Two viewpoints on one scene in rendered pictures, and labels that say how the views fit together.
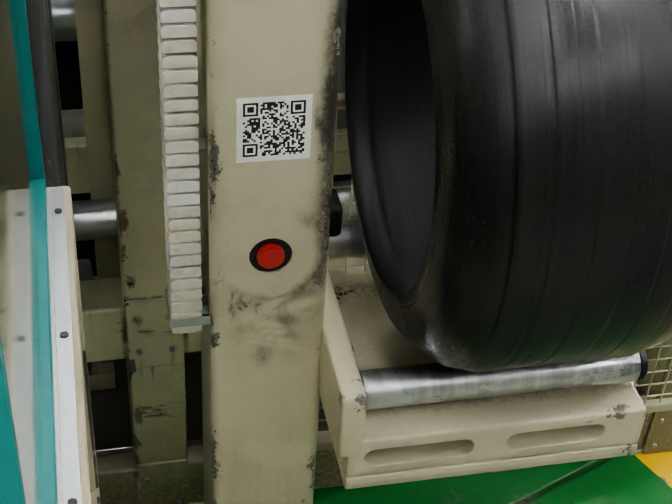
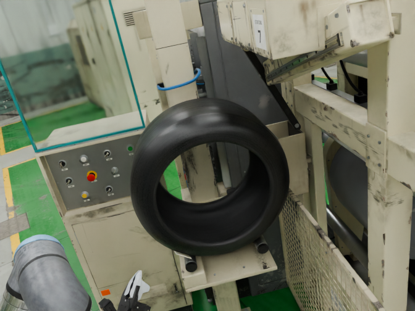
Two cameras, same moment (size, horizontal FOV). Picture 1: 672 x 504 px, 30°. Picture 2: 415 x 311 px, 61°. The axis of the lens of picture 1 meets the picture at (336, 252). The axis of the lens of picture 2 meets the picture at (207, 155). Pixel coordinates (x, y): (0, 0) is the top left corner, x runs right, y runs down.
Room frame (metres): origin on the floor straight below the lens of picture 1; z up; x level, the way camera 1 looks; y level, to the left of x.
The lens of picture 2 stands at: (1.42, -1.39, 1.80)
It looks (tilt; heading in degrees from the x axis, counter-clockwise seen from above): 24 degrees down; 100
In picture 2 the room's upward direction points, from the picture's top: 12 degrees counter-clockwise
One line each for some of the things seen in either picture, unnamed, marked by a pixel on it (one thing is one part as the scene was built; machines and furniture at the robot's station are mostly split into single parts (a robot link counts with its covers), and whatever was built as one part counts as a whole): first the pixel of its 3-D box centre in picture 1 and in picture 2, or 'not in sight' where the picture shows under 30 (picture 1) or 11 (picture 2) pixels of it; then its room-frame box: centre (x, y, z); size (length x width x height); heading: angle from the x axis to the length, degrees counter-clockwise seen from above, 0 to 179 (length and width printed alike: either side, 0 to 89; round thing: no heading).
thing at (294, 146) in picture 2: not in sight; (283, 158); (1.51, 0.15, 1.05); 0.20 x 0.15 x 0.30; 104
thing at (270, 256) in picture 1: (270, 253); not in sight; (1.05, 0.07, 1.06); 0.03 x 0.02 x 0.03; 104
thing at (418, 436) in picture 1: (487, 416); (189, 251); (1.06, -0.19, 0.83); 0.36 x 0.09 x 0.06; 104
